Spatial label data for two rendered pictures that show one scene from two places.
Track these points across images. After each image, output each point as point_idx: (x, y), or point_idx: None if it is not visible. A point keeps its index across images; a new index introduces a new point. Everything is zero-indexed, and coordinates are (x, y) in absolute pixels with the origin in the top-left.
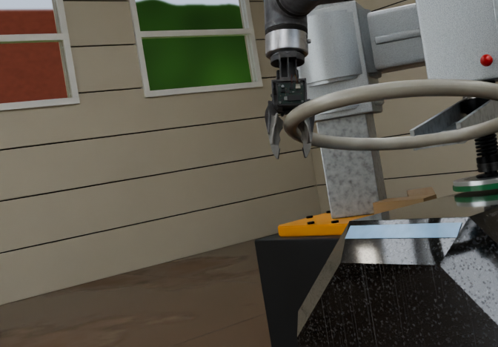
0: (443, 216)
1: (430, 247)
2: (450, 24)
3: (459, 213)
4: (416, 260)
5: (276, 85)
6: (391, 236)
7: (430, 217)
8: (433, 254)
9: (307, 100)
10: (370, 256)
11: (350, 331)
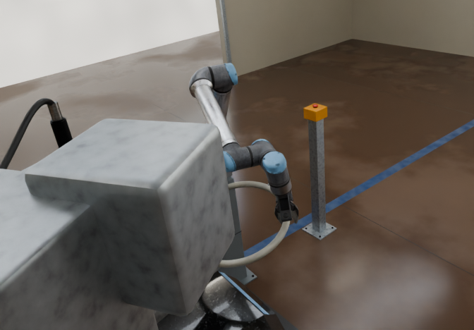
0: (221, 280)
1: (234, 280)
2: None
3: (212, 283)
4: (242, 285)
5: (289, 192)
6: (247, 294)
7: (227, 283)
8: (235, 280)
9: (276, 206)
10: (259, 301)
11: None
